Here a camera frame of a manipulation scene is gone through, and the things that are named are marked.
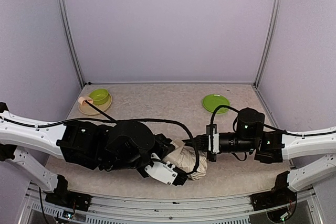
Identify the beige folding umbrella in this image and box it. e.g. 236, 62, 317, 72
78, 96, 208, 182

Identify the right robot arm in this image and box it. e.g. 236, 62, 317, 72
184, 108, 335, 210

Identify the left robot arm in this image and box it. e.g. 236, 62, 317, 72
1, 103, 187, 209

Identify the green flat plate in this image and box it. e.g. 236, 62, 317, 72
202, 94, 230, 113

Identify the lime green bowl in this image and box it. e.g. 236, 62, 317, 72
89, 89, 110, 105

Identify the beige round plate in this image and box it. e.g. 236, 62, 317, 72
78, 94, 112, 116

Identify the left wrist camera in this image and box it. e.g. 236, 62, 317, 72
144, 158, 188, 186

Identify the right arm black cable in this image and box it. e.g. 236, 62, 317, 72
209, 104, 241, 127

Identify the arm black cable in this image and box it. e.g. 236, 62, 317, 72
141, 118, 200, 175
209, 104, 241, 127

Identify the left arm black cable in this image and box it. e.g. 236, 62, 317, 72
141, 118, 200, 175

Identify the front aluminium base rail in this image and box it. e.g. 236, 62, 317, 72
18, 179, 323, 224

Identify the left aluminium frame post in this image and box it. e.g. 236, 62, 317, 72
57, 0, 86, 88

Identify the aluminium frame post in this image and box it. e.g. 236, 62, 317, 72
254, 0, 281, 89
57, 0, 86, 88

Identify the right aluminium frame post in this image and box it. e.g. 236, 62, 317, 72
254, 0, 281, 89

